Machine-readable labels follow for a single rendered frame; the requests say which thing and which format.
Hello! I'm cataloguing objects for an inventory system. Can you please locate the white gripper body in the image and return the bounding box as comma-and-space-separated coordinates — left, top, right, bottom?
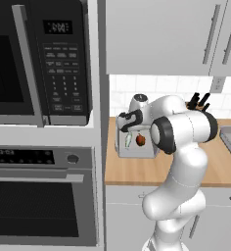
116, 113, 134, 133

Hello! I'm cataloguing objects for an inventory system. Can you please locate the white green fish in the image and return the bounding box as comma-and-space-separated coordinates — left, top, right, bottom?
124, 131, 134, 150

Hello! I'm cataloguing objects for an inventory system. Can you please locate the red bell pepper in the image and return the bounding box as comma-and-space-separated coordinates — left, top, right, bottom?
135, 132, 147, 147

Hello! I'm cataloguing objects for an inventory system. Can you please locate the clear grey tupperware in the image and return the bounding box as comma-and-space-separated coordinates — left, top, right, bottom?
115, 125, 160, 160

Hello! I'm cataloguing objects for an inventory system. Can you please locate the grey tall appliance cabinet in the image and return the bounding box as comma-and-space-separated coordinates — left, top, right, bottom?
86, 0, 108, 251

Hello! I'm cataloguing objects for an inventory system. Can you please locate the grey oven knob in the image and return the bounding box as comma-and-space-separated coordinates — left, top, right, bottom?
67, 153, 80, 165

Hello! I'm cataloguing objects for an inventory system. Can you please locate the grey drawer front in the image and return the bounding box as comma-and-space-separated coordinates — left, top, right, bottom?
106, 184, 161, 207
203, 186, 231, 208

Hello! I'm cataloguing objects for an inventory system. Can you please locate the knife block with black knives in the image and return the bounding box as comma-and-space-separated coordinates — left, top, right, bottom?
185, 91, 212, 113

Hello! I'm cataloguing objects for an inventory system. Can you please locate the black microwave oven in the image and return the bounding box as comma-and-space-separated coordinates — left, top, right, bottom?
0, 0, 94, 128

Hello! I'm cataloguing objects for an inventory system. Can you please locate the grey base cupboard door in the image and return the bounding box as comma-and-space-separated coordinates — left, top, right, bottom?
106, 204, 159, 251
182, 205, 231, 251

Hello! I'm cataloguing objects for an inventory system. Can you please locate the steel built-in oven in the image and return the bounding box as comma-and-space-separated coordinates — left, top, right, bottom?
0, 145, 99, 248

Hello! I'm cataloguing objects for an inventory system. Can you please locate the wide grey wall cupboard door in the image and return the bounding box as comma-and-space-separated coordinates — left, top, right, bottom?
105, 0, 228, 77

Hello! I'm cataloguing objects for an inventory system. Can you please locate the grey wall socket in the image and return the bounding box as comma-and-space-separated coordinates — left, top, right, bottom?
209, 75, 226, 94

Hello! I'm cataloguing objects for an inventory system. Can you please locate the grey oven door handle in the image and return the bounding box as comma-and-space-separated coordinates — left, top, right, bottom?
0, 174, 85, 184

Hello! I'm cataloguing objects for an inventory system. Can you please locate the grey microwave door handle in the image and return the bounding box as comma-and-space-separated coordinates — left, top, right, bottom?
11, 4, 47, 128

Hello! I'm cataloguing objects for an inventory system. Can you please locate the narrow grey wall cupboard door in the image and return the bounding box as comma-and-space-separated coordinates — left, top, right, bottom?
208, 0, 231, 78

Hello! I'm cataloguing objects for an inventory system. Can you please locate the grey base cupboard handle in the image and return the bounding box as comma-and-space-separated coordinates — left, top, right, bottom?
188, 213, 201, 240

